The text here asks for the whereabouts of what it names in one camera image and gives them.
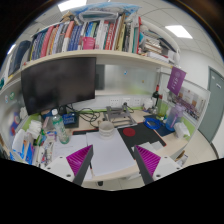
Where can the purple hanging pennant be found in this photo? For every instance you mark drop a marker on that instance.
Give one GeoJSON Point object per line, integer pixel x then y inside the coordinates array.
{"type": "Point", "coordinates": [176, 79]}

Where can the grey door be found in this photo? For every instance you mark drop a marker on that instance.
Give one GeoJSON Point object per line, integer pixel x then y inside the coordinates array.
{"type": "Point", "coordinates": [215, 108]}

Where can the white paper sheet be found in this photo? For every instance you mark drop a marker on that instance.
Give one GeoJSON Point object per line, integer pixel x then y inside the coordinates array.
{"type": "Point", "coordinates": [109, 155]}

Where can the white tissue pack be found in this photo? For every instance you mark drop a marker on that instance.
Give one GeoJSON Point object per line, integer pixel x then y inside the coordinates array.
{"type": "Point", "coordinates": [181, 130]}

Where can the black mat with red circle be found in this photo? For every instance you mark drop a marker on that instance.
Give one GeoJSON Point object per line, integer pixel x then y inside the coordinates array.
{"type": "Point", "coordinates": [137, 135]}

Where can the grey metal laptop stand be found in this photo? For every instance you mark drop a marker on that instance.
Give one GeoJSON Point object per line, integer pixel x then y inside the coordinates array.
{"type": "Point", "coordinates": [120, 117]}

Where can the black computer monitor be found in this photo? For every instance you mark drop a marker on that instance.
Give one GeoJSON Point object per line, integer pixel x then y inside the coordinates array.
{"type": "Point", "coordinates": [58, 82]}

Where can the clear plastic water bottle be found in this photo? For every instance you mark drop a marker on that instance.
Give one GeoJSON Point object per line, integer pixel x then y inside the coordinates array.
{"type": "Point", "coordinates": [59, 127]}

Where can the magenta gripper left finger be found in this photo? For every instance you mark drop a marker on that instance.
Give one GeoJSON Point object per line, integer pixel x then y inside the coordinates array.
{"type": "Point", "coordinates": [79, 163]}

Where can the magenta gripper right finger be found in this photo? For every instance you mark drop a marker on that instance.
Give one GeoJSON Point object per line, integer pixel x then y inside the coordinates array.
{"type": "Point", "coordinates": [147, 162]}

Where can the purple translucent water bottle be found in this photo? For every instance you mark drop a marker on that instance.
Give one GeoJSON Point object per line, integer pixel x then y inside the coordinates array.
{"type": "Point", "coordinates": [174, 116]}

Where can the blue box under monitor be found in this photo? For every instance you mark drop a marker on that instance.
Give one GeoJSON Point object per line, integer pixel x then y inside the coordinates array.
{"type": "Point", "coordinates": [70, 120]}

